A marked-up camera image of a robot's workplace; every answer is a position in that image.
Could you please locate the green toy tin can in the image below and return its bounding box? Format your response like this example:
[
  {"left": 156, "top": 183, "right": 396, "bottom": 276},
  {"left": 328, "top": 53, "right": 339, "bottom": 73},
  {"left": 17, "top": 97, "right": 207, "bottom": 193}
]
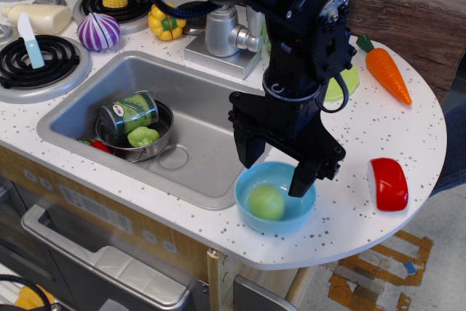
[{"left": 98, "top": 90, "right": 159, "bottom": 139}]

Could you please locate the stainless steel sink basin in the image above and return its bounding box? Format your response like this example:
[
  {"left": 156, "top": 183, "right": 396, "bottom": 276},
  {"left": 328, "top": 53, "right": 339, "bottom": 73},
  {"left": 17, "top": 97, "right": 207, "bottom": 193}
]
[{"left": 37, "top": 51, "right": 256, "bottom": 210}]

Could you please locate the light green plastic plate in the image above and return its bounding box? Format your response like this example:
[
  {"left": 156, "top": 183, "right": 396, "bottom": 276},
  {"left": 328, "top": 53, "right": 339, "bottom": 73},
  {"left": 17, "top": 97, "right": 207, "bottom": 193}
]
[{"left": 323, "top": 63, "right": 360, "bottom": 101}]

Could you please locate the small steel pot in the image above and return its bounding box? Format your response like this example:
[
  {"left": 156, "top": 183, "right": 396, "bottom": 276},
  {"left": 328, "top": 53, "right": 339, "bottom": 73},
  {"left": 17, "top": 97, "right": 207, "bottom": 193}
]
[{"left": 95, "top": 92, "right": 174, "bottom": 162}]

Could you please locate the purple striped toy onion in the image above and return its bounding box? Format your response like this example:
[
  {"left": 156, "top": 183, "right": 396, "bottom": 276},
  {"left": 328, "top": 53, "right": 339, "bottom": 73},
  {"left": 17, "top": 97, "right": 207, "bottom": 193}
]
[{"left": 77, "top": 12, "right": 121, "bottom": 51}]

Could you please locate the yellow toy bell pepper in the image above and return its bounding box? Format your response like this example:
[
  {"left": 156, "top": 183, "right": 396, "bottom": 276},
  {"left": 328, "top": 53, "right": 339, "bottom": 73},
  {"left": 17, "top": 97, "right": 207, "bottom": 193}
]
[{"left": 147, "top": 4, "right": 186, "bottom": 41}]

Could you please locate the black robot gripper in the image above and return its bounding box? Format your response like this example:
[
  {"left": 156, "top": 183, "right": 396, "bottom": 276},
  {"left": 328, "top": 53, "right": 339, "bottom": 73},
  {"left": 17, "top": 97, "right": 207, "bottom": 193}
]
[{"left": 229, "top": 79, "right": 346, "bottom": 197}]

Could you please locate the red toy cheese wedge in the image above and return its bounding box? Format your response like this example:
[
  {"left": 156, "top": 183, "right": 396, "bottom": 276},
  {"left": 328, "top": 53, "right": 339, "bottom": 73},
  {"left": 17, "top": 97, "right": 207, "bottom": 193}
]
[{"left": 367, "top": 157, "right": 408, "bottom": 212}]

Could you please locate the silver toy faucet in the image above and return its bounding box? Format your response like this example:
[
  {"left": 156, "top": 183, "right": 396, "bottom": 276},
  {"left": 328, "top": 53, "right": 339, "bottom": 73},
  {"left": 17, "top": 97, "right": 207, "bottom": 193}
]
[{"left": 184, "top": 5, "right": 265, "bottom": 79}]

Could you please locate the green toy cabbage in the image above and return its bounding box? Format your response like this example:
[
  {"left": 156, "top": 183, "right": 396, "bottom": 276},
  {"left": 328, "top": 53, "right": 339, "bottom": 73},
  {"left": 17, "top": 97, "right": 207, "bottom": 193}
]
[{"left": 261, "top": 24, "right": 272, "bottom": 52}]

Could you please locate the green toy broccoli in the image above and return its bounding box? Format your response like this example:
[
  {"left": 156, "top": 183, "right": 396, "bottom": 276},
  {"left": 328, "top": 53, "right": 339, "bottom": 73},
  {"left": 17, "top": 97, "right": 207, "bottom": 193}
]
[{"left": 127, "top": 127, "right": 160, "bottom": 147}]

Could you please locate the orange toy carrot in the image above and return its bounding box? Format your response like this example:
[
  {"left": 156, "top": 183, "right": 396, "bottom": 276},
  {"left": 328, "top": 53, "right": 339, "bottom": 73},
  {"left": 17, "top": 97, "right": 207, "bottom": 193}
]
[{"left": 356, "top": 34, "right": 412, "bottom": 106}]

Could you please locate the yellow toy at bottom left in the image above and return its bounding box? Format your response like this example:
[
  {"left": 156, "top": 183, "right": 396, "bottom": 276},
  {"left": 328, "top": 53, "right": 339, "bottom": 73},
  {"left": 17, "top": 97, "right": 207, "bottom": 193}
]
[{"left": 14, "top": 286, "right": 44, "bottom": 310}]

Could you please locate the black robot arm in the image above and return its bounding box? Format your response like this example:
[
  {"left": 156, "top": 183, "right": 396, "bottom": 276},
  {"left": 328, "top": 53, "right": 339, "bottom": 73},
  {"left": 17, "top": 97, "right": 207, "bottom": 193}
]
[{"left": 151, "top": 0, "right": 356, "bottom": 197}]

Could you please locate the silver oven door handle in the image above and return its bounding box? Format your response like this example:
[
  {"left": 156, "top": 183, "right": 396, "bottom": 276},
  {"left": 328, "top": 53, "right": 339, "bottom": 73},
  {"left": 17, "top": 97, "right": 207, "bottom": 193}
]
[{"left": 21, "top": 205, "right": 196, "bottom": 310}]

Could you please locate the rear right stove burner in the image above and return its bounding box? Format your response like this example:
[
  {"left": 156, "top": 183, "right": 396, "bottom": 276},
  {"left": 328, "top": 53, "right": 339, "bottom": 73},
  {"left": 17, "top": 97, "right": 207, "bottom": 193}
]
[{"left": 73, "top": 0, "right": 151, "bottom": 35}]

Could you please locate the red toy pepper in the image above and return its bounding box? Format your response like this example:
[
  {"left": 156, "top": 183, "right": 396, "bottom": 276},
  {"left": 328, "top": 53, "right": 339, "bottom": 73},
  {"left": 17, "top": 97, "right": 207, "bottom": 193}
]
[{"left": 79, "top": 138, "right": 112, "bottom": 154}]

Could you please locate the cream toy bottle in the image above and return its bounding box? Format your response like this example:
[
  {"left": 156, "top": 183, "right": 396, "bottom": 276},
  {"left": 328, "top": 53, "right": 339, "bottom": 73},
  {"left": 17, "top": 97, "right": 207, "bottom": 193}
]
[{"left": 1, "top": 4, "right": 72, "bottom": 35}]

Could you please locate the green toy pear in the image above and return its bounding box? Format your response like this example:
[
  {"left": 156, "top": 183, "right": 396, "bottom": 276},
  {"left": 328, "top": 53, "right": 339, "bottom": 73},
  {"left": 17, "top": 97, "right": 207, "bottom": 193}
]
[{"left": 248, "top": 184, "right": 285, "bottom": 221}]

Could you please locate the front black stove burner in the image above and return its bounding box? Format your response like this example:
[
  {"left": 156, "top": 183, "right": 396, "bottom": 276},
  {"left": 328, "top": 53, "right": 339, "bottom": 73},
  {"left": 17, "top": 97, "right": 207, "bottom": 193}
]
[{"left": 0, "top": 34, "right": 93, "bottom": 104}]

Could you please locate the blue handled toy knife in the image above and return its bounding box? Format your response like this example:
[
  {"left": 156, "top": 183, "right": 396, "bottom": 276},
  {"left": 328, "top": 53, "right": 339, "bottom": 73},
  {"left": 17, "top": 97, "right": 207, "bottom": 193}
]
[{"left": 17, "top": 12, "right": 45, "bottom": 69}]

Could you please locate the light blue plastic bowl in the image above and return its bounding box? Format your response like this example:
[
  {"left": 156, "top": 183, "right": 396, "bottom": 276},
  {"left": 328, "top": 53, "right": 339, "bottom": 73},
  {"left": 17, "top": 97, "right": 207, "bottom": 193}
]
[{"left": 234, "top": 162, "right": 317, "bottom": 234}]

